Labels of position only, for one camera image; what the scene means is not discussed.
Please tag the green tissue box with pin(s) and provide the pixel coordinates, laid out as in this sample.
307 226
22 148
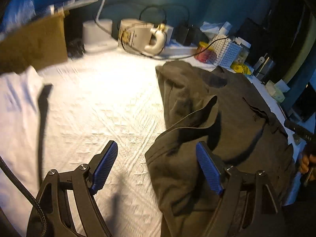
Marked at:
277 91

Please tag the yellow snack packet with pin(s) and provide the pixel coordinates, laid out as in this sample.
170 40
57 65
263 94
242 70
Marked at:
240 68

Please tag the white textured tablecloth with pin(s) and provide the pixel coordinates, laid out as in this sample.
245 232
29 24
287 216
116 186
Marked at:
98 98

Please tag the olive green printed t-shirt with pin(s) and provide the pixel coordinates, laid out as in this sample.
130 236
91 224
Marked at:
187 91

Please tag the black power adapter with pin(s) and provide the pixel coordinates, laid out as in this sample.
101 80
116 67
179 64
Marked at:
182 35

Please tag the teal curtain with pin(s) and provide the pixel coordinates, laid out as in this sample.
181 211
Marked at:
300 84
209 0

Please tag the clear plastic jar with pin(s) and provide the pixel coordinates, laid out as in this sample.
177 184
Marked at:
243 54

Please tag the cream cartoon mug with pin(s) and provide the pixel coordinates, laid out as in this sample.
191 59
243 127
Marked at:
133 35

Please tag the brown cardboard box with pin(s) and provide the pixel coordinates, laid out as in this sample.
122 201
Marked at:
32 44

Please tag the white usb charger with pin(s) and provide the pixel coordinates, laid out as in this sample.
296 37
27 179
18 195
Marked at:
167 30

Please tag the white desk lamp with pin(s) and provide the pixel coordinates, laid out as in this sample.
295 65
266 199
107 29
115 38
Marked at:
92 33

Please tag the white power strip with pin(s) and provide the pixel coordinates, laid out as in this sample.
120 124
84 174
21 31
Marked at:
180 50

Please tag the white garment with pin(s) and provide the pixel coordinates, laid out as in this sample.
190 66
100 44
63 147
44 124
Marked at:
17 108

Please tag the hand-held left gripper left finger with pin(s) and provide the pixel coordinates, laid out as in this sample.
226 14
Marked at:
105 167

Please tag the white perforated basket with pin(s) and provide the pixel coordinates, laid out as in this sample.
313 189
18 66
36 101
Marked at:
224 51

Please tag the dark rectangular panel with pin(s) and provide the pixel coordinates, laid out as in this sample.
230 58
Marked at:
251 34

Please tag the yellow curtain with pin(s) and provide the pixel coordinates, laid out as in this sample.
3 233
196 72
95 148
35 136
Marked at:
301 54

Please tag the person's right hand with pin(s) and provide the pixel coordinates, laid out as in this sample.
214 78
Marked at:
306 163

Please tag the crumpled white tissue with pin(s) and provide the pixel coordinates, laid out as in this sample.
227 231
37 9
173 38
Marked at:
212 28

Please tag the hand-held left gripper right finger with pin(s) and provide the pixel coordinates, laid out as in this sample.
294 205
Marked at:
208 167

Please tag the red can yellow lid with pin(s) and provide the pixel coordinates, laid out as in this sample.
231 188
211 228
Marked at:
202 51

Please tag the steel thermos bottle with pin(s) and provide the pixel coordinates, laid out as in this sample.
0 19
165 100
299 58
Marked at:
266 66

